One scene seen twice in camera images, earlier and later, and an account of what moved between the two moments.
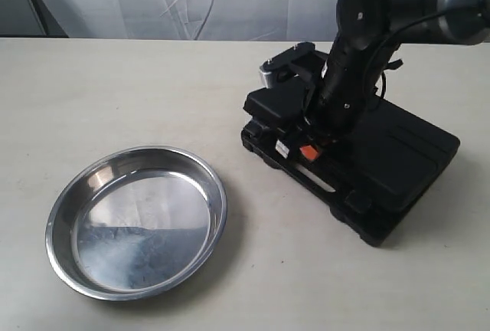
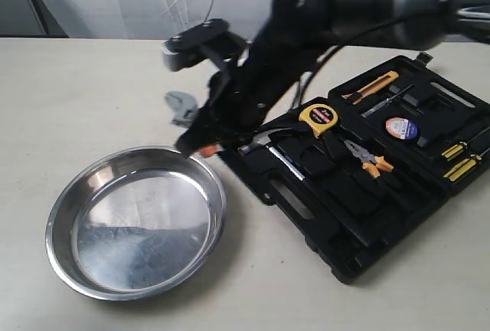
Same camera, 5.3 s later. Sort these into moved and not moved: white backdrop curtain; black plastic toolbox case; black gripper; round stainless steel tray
Moved: black plastic toolbox case; black gripper
Not moved: round stainless steel tray; white backdrop curtain
